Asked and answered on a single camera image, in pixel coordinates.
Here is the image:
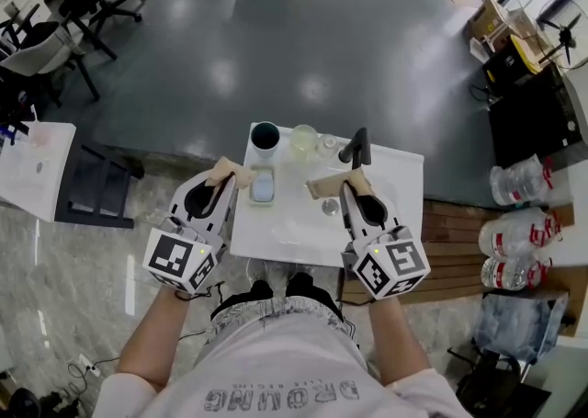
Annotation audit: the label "group of water jugs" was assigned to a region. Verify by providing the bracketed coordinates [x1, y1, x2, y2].
[339, 197, 576, 305]

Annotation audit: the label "white power strip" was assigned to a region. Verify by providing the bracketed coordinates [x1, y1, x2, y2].
[78, 352, 103, 378]

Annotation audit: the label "person's white shoe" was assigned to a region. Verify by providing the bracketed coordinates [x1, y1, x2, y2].
[247, 259, 273, 287]
[275, 261, 314, 280]

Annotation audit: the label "pale blue soap bar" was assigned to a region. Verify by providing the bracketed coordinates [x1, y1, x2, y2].
[252, 172, 277, 203]

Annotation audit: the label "person's black trousers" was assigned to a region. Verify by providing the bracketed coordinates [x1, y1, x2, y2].
[209, 272, 345, 322]

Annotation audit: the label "black bin with yellow lid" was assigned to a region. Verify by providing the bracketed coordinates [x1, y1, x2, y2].
[481, 33, 544, 96]

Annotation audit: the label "grey-blue cup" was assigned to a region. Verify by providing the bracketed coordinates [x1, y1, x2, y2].
[249, 120, 282, 161]

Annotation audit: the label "black equipment pile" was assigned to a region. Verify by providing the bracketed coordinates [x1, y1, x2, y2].
[8, 385, 85, 418]

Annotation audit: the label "grey upholstered chair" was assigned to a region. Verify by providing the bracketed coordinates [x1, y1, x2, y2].
[0, 20, 102, 103]

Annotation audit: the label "person's right forearm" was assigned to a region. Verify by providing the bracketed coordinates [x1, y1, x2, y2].
[367, 296, 438, 386]

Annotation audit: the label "person's left white shoe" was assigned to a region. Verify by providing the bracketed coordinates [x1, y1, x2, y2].
[247, 259, 273, 287]

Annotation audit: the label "person's white printed t-shirt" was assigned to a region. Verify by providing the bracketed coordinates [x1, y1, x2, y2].
[90, 313, 475, 418]

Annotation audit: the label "green soap dish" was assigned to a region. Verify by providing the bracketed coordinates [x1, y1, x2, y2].
[247, 164, 278, 208]

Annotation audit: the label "small white box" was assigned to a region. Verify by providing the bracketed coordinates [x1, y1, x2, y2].
[469, 36, 491, 62]

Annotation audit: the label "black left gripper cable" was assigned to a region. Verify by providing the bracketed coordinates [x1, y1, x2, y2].
[174, 279, 227, 303]

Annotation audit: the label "cardboard box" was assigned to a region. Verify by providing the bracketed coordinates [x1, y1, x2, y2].
[468, 0, 512, 43]
[504, 6, 553, 55]

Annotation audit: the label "bluish plastic wrapped bundle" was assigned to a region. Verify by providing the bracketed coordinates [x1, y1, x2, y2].
[472, 288, 571, 365]

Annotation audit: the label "person's left forearm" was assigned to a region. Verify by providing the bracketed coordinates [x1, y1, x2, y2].
[116, 287, 192, 392]

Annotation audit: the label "black sink stand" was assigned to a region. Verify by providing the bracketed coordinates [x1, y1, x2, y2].
[53, 140, 146, 231]

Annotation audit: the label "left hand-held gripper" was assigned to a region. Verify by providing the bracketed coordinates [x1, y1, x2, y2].
[141, 172, 238, 295]

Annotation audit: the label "person's right white shoe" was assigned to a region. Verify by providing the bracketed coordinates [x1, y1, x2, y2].
[275, 261, 314, 280]

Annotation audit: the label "large black box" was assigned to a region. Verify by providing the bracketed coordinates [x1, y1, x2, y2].
[487, 63, 588, 170]

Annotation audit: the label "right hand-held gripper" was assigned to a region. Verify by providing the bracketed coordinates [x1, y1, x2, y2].
[338, 181, 433, 302]

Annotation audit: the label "black power strip cable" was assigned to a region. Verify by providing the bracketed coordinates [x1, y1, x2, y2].
[65, 330, 209, 400]

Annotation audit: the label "large clear water bottle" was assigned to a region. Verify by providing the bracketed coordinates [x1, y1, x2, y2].
[488, 153, 555, 208]
[480, 254, 553, 293]
[478, 206, 563, 259]

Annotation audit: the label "small white side table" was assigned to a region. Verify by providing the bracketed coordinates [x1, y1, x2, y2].
[0, 120, 77, 224]

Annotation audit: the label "person's patterned white garment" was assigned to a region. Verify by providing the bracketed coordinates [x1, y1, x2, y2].
[208, 296, 360, 345]

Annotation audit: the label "clear yellowish cup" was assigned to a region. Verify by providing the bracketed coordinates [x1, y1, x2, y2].
[288, 123, 320, 163]

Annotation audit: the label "small clear glass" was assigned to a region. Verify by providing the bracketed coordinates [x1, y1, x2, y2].
[316, 132, 341, 161]

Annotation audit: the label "black pedestal fan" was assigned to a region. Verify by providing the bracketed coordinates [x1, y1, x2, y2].
[534, 0, 588, 71]

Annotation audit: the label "black floor cable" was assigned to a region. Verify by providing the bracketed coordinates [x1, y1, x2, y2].
[469, 82, 498, 106]

